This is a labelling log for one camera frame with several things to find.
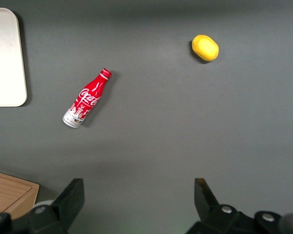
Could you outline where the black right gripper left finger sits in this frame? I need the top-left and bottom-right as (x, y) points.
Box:
(12, 178), (85, 234)

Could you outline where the wooden drawer cabinet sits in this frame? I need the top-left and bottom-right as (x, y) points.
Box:
(0, 170), (40, 220)

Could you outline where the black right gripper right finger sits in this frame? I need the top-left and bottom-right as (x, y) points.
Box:
(187, 177), (284, 234)

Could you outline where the yellow lemon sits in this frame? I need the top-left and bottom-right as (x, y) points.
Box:
(191, 34), (220, 62)

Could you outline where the beige plastic tray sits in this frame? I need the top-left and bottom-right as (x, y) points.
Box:
(0, 7), (28, 107)

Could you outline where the red cola bottle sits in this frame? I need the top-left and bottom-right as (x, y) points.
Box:
(62, 68), (112, 129)

